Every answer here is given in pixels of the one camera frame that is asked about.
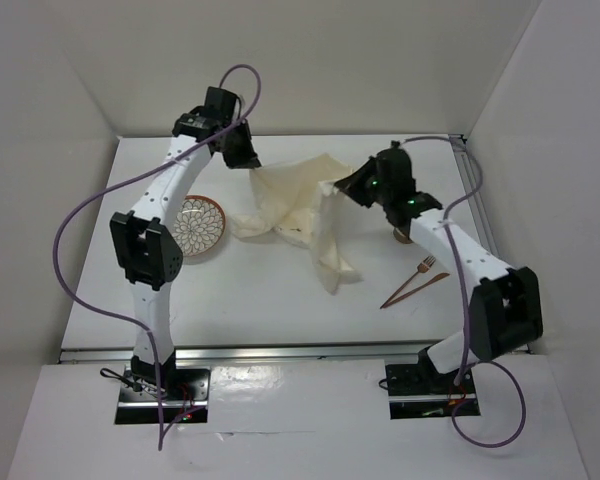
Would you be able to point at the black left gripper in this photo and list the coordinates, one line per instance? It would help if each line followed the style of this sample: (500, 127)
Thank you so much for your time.
(247, 158)

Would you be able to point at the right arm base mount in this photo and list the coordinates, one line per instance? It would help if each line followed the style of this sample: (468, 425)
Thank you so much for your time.
(410, 396)

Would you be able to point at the steel cup with cork base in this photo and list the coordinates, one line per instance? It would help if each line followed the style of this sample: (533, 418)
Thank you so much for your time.
(400, 237)

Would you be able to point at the aluminium side rail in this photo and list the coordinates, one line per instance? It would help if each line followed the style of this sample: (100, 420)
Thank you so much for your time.
(473, 179)

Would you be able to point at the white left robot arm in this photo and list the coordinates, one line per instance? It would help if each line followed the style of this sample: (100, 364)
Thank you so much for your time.
(144, 245)

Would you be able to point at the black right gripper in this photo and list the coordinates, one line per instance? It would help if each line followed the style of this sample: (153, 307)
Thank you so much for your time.
(352, 184)

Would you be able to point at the aluminium front rail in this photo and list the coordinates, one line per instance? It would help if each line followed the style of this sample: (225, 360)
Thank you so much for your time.
(279, 352)

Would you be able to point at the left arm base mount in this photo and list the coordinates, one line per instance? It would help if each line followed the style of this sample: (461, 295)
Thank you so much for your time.
(184, 402)

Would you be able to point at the copper knife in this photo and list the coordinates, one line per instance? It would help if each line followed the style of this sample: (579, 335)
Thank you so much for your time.
(435, 279)

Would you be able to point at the copper fork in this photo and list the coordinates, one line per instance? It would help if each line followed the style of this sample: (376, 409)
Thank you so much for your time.
(424, 266)

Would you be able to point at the cream cloth napkin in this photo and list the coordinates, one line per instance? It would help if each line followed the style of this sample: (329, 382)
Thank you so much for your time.
(300, 203)

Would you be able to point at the floral plate with orange rim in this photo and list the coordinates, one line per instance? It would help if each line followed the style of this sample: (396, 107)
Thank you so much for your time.
(199, 225)

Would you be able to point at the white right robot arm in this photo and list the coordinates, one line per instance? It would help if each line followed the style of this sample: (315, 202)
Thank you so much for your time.
(501, 305)

